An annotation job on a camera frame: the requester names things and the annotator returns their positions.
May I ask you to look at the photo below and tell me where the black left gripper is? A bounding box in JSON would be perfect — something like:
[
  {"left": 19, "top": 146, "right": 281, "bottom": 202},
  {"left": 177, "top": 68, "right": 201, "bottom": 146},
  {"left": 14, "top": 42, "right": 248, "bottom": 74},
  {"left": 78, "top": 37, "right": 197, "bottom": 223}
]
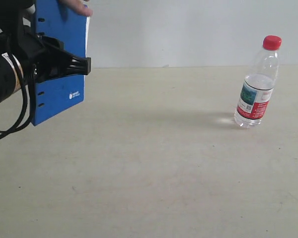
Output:
[{"left": 7, "top": 33, "right": 91, "bottom": 83}]

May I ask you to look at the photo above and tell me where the clear water bottle red cap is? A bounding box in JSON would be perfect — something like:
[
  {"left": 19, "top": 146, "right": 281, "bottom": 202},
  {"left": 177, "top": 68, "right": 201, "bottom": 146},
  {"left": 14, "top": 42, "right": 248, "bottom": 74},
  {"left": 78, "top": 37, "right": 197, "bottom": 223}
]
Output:
[{"left": 234, "top": 35, "right": 282, "bottom": 128}]

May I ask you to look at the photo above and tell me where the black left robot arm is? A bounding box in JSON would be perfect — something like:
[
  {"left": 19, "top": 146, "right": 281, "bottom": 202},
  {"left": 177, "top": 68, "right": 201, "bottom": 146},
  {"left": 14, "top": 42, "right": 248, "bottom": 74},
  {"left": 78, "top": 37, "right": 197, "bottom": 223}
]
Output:
[{"left": 0, "top": 0, "right": 91, "bottom": 103}]

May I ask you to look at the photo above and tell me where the person's bare hand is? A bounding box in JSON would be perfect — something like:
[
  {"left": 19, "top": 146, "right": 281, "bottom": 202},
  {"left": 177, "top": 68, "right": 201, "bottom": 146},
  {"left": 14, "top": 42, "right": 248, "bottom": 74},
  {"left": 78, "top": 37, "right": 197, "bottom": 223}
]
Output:
[{"left": 59, "top": 0, "right": 93, "bottom": 17}]

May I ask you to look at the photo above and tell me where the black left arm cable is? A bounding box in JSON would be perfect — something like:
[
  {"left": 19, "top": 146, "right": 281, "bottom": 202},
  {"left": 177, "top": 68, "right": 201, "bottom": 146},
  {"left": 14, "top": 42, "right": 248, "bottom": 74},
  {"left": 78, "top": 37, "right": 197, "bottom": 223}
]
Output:
[{"left": 0, "top": 27, "right": 38, "bottom": 144}]

